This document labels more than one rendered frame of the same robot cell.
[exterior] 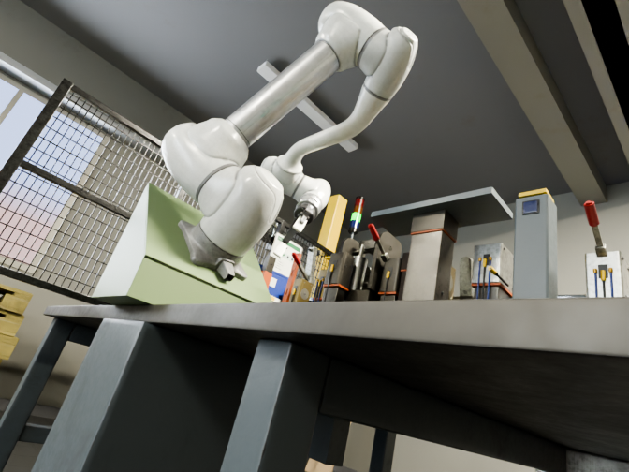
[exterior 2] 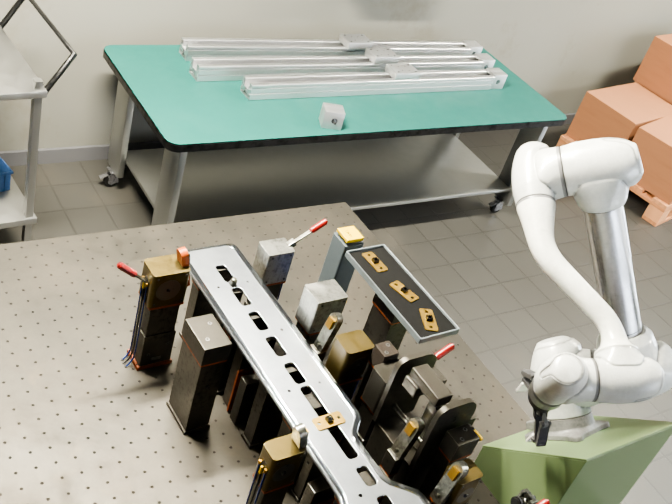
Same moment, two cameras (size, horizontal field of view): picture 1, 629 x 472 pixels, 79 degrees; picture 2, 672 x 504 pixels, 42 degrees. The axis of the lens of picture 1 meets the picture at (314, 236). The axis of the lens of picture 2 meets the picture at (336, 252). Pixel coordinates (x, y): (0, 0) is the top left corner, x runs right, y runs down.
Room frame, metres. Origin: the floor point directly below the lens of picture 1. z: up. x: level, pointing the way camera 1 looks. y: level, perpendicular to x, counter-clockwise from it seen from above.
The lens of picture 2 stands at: (2.88, -0.65, 2.60)
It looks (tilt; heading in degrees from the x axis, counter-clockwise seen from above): 35 degrees down; 176
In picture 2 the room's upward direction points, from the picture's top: 19 degrees clockwise
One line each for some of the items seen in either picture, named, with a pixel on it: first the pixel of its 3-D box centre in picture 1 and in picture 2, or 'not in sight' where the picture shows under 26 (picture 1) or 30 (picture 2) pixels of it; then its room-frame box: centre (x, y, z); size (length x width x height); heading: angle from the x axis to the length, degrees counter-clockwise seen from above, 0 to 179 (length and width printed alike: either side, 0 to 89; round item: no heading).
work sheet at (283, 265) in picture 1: (282, 263); not in sight; (2.19, 0.14, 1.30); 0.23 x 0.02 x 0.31; 130
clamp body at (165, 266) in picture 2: not in sight; (153, 314); (1.01, -0.96, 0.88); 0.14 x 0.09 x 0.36; 130
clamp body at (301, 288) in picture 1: (290, 320); not in sight; (1.58, 0.00, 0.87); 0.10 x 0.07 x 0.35; 130
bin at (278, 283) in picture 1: (260, 283); not in sight; (1.98, 0.21, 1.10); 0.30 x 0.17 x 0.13; 122
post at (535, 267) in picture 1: (534, 291); (329, 293); (0.75, -0.49, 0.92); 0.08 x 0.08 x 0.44; 40
